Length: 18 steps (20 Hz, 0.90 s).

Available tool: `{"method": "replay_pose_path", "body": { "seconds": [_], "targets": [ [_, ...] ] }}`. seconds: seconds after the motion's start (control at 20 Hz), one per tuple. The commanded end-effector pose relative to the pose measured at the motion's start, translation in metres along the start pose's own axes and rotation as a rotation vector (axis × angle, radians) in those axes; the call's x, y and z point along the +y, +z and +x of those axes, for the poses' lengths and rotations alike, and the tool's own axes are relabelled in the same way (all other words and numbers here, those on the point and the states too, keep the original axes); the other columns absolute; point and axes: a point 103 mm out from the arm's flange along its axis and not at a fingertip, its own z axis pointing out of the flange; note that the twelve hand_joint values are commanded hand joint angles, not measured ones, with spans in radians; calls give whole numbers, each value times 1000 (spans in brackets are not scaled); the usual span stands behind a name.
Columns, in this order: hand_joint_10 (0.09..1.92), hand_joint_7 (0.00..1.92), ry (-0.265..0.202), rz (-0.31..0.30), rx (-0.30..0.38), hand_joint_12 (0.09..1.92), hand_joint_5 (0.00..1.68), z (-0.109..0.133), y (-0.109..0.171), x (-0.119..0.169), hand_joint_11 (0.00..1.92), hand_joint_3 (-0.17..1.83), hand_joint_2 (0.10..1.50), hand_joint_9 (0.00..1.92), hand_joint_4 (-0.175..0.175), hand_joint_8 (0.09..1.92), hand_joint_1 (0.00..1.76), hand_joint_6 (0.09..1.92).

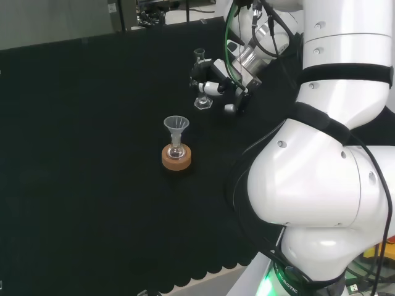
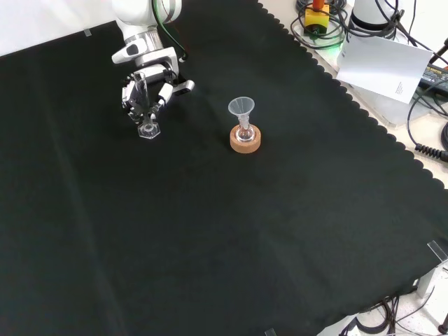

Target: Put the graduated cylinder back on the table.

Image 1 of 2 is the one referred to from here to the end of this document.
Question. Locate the clear plastic funnel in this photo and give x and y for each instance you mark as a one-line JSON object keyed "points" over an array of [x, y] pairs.
{"points": [[176, 123]]}

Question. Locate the black bench cloth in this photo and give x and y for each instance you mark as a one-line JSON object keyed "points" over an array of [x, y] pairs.
{"points": [[92, 154]]}

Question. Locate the clear tape piece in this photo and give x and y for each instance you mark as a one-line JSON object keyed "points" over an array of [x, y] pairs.
{"points": [[142, 293], [202, 21]]}

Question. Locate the dark metal cabinet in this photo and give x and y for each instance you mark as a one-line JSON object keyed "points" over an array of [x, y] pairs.
{"points": [[122, 13]]}

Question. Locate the grey partition panel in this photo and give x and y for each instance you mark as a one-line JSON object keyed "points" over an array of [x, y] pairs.
{"points": [[52, 23]]}

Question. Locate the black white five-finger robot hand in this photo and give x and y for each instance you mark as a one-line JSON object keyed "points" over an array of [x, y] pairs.
{"points": [[237, 98]]}

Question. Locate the clear glass graduated cylinder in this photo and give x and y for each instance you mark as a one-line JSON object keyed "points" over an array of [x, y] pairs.
{"points": [[203, 103]]}

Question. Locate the yellow stop button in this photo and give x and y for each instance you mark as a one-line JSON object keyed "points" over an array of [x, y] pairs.
{"points": [[375, 251]]}

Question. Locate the clear round-bottom flask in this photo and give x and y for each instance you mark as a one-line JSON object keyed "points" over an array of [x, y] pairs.
{"points": [[176, 151]]}

